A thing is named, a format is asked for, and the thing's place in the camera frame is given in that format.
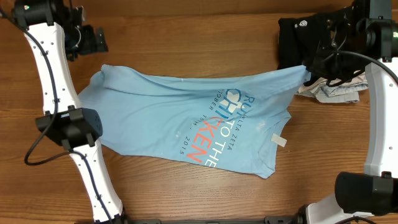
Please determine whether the light blue printed t-shirt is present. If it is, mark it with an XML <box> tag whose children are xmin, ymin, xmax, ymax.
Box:
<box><xmin>79</xmin><ymin>65</ymin><xmax>310</xmax><ymax>178</ymax></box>

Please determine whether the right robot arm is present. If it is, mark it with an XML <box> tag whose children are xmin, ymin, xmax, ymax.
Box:
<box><xmin>296</xmin><ymin>1</ymin><xmax>397</xmax><ymax>223</ymax></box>

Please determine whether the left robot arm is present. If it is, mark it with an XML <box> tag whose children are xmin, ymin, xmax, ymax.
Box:
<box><xmin>10</xmin><ymin>0</ymin><xmax>129</xmax><ymax>223</ymax></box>

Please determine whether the black folded garment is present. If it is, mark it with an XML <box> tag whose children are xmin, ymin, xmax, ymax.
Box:
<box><xmin>278</xmin><ymin>11</ymin><xmax>350</xmax><ymax>69</ymax></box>

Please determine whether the beige folded garment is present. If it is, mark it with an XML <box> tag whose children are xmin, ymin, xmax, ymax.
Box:
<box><xmin>298</xmin><ymin>73</ymin><xmax>368</xmax><ymax>97</ymax></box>

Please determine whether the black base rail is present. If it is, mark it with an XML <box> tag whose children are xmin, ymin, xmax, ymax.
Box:
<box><xmin>74</xmin><ymin>215</ymin><xmax>352</xmax><ymax>224</ymax></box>

